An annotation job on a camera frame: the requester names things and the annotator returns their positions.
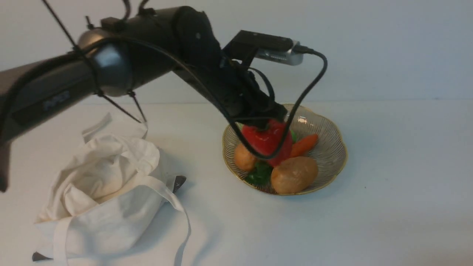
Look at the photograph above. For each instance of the white cloth tote bag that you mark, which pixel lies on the white cloth tote bag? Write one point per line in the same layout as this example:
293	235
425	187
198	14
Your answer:
104	199

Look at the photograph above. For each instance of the red bell pepper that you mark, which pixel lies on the red bell pepper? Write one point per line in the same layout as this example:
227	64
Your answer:
265	142

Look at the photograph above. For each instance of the gold-rimmed wire basket bowl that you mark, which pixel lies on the gold-rimmed wire basket bowl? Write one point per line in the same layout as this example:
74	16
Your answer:
330	151

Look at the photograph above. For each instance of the orange carrot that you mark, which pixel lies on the orange carrot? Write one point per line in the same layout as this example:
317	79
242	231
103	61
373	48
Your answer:
303	146

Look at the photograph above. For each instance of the small brown potato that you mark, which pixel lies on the small brown potato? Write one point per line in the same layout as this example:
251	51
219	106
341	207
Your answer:
243	159

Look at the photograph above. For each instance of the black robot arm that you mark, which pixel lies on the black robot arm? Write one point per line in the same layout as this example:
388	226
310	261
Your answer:
121	55

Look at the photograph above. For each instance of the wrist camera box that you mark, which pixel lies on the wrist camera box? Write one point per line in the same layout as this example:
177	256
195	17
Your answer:
247	45

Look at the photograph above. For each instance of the large brown potato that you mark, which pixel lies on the large brown potato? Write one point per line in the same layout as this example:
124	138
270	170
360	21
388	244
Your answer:
294	175

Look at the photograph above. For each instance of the dark green broccoli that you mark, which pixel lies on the dark green broccoli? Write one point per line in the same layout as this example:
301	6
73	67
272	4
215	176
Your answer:
260	175

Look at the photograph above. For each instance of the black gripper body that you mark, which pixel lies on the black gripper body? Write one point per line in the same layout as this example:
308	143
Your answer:
234	91

